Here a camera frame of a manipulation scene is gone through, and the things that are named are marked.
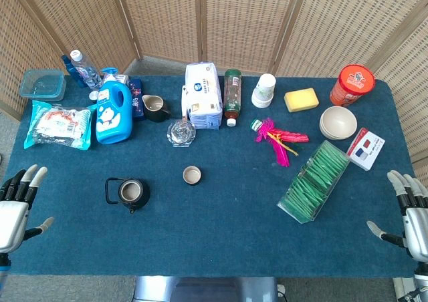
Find dark blue floral box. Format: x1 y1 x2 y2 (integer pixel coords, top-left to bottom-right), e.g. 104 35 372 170
128 78 147 122

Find clear glass ashtray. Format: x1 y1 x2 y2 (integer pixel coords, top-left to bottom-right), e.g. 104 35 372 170
167 118 196 148

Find snack bag with teal edges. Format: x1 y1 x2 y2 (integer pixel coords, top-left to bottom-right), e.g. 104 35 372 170
23 100 98 150

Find black cast iron teapot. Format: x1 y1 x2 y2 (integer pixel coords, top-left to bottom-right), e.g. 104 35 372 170
105 177 151 214

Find woven bamboo folding screen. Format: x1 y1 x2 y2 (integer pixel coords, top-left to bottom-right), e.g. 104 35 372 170
0 0 428 164

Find yellow sponge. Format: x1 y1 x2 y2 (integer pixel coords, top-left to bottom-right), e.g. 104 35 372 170
284 88 320 113

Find blue table cloth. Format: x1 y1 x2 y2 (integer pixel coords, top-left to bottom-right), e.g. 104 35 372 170
1 75 419 277

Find beige stacked bowls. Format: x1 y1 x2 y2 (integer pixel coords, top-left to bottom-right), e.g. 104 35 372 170
319 106 358 141

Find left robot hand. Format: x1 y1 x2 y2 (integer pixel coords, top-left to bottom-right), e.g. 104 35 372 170
0 164 55 253

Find small ceramic cup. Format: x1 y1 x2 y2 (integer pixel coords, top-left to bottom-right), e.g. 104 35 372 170
182 166 203 186

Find clear box of green packets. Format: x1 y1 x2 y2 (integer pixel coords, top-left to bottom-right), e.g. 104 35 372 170
277 140 351 224

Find dark ceramic pitcher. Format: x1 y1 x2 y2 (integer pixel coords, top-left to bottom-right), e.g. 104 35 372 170
141 94 172 123

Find white card box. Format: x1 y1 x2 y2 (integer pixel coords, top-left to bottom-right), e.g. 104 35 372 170
346 127 386 172

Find clear water bottle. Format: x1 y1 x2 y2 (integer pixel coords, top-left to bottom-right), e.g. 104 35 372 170
70 49 102 91

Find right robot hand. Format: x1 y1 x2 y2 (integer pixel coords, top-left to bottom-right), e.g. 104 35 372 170
366 170 428 263

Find tea drink bottle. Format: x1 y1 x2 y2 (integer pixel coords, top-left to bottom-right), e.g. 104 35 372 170
223 68 243 128

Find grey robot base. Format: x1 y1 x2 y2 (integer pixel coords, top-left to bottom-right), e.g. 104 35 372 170
134 276 280 302

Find pink feather shuttlecock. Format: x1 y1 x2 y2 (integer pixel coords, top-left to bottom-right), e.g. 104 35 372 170
250 117 310 168

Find stacked white paper cups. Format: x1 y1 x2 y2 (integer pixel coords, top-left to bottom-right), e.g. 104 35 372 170
251 73 277 109

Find blue detergent bottle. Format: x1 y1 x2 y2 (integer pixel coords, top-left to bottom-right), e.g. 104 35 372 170
95 67 134 145

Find white tissue pack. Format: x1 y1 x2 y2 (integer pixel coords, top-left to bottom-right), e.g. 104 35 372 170
181 61 223 130

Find clear plastic food container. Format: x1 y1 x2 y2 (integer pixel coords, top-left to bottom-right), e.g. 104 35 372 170
19 69 67 102

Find orange snack canister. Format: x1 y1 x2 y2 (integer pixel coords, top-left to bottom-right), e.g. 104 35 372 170
329 64 376 107

